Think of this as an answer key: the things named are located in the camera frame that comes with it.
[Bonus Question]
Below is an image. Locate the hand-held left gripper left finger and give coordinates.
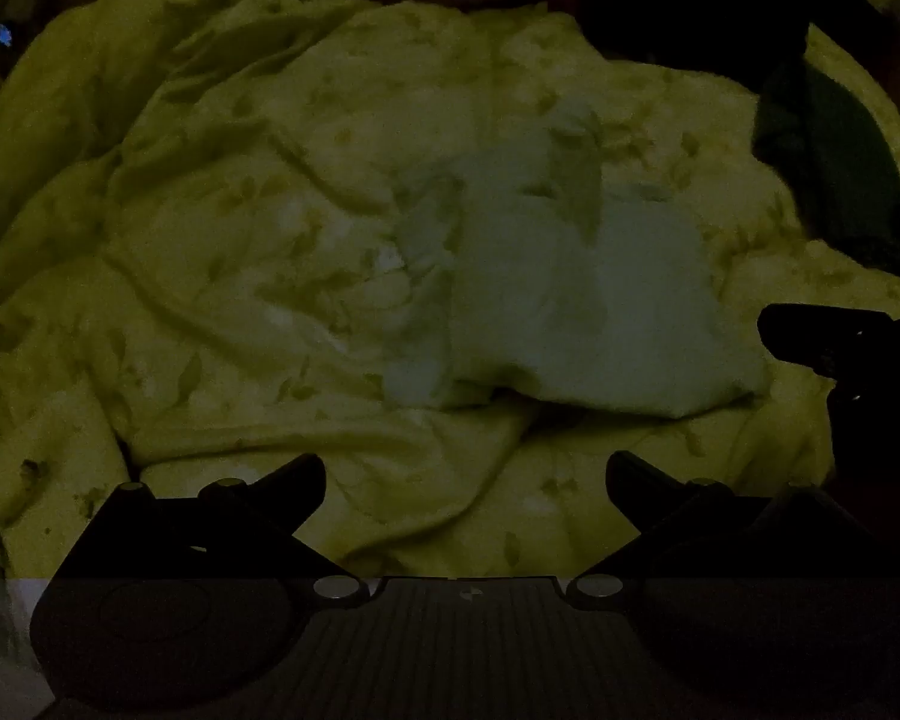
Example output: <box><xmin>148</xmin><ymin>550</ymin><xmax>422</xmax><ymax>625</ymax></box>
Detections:
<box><xmin>56</xmin><ymin>453</ymin><xmax>373</xmax><ymax>607</ymax></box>

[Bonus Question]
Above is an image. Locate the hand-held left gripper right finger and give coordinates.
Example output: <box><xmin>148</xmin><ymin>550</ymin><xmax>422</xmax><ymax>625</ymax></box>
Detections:
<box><xmin>562</xmin><ymin>451</ymin><xmax>883</xmax><ymax>609</ymax></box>

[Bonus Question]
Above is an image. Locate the small pale garment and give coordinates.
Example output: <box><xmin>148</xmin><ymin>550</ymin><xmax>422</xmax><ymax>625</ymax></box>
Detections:
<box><xmin>381</xmin><ymin>109</ymin><xmax>772</xmax><ymax>421</ymax></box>

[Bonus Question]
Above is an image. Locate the dark green cloth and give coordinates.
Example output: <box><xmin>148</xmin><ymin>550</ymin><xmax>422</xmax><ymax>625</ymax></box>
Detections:
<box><xmin>750</xmin><ymin>60</ymin><xmax>900</xmax><ymax>283</ymax></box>

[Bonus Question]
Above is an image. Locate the yellow leaf print blanket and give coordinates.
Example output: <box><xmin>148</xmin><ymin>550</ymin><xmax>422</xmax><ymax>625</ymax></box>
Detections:
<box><xmin>0</xmin><ymin>0</ymin><xmax>900</xmax><ymax>580</ymax></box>

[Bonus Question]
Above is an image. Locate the black cloth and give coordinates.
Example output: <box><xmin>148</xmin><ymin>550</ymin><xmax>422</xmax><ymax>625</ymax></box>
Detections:
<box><xmin>570</xmin><ymin>0</ymin><xmax>895</xmax><ymax>85</ymax></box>

